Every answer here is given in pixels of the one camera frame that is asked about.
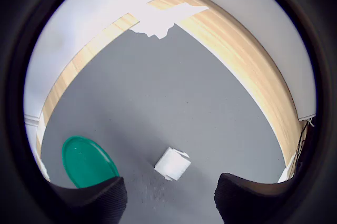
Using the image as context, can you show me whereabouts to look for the small white plastic terminal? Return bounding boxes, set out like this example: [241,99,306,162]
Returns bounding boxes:
[154,147,192,182]

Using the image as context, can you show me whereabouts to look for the round green lid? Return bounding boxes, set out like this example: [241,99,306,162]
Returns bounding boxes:
[62,135,121,189]

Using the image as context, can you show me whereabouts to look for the white tape piece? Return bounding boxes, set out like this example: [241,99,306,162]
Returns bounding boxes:
[38,160,51,182]
[127,2,211,41]
[277,152,296,183]

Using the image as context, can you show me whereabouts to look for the white partition panel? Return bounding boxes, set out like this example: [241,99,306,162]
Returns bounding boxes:
[23,0,186,119]
[24,115,44,174]

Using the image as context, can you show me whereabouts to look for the dark grey mat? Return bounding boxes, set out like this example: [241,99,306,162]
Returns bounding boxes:
[36,23,288,224]

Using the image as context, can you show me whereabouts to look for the large white box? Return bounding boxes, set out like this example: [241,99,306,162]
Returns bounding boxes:
[191,0,316,122]

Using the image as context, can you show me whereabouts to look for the thin black cable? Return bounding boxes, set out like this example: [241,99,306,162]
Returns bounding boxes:
[296,117,315,180]

